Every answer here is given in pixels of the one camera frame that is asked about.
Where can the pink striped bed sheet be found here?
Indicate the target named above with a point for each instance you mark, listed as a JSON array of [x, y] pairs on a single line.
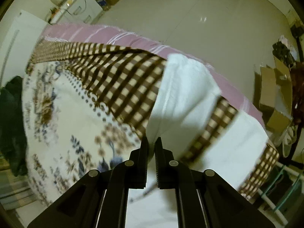
[[106, 34]]

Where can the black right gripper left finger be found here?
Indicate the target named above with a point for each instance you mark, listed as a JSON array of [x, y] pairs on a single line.
[[132, 173]]

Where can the white pants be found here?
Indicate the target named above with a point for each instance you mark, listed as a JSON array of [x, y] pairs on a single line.
[[220, 144]]

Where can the flat cardboard on floor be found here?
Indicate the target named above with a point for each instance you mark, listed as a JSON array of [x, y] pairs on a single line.
[[273, 95]]

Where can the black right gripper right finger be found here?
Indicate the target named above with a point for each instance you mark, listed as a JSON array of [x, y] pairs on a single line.
[[170, 173]]

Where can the teal plastic stool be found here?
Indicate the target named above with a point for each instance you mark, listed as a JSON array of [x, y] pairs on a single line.
[[280, 196]]

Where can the white bedside cabinet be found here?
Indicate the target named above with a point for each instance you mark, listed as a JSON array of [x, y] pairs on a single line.
[[77, 11]]

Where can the brown checkered blanket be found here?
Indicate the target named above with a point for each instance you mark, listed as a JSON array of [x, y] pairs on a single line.
[[123, 79]]

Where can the floral bed blanket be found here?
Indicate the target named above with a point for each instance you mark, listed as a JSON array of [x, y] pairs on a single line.
[[67, 136]]

